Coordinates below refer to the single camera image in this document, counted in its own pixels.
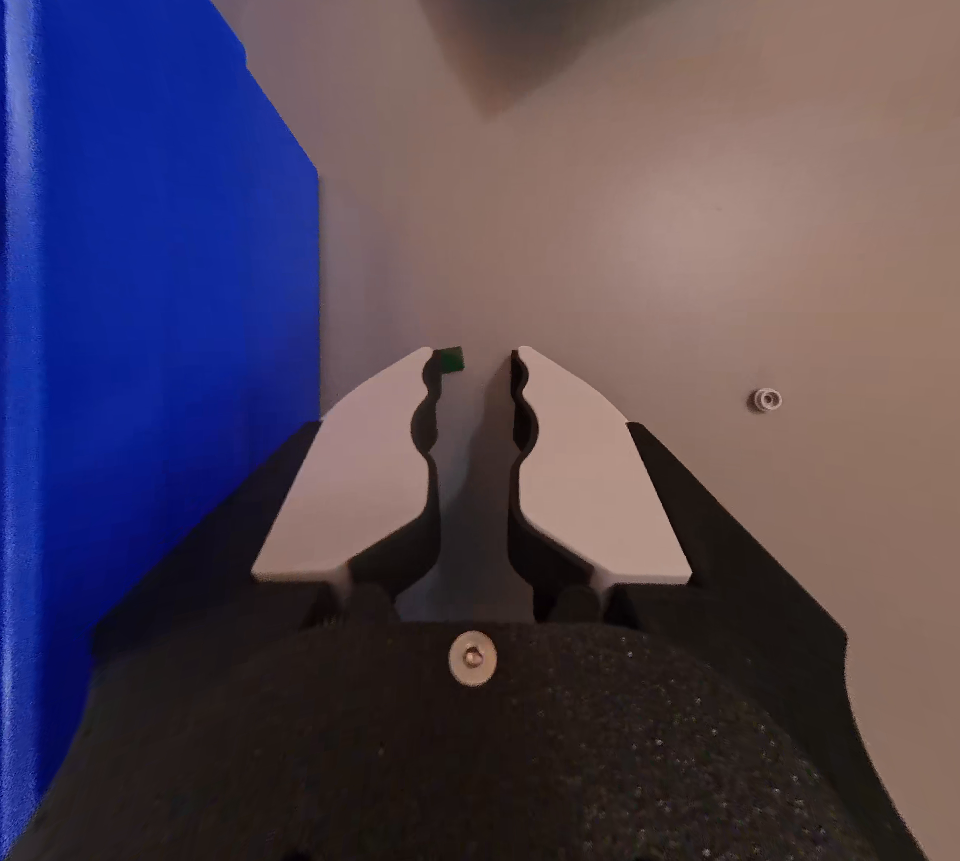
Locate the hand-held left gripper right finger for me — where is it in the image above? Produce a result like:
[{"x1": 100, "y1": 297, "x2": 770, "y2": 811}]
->
[{"x1": 508, "y1": 345, "x2": 693, "y2": 616}]

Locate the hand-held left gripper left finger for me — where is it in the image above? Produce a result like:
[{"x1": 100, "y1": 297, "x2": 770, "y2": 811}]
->
[{"x1": 251, "y1": 347, "x2": 444, "y2": 615}]

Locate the blue plastic bin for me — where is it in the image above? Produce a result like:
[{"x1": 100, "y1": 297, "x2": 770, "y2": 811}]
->
[{"x1": 0, "y1": 0, "x2": 322, "y2": 840}]

